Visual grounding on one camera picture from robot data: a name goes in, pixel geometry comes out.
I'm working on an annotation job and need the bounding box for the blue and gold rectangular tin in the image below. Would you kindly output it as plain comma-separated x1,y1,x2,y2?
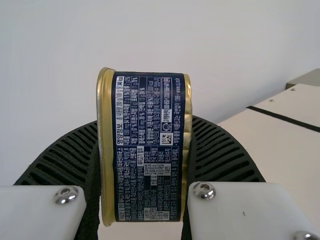
94,66,194,228

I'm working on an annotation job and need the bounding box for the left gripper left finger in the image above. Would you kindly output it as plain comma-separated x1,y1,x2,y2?
0,120,104,240

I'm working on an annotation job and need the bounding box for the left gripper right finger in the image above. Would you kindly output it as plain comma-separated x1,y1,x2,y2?
180,114,320,240

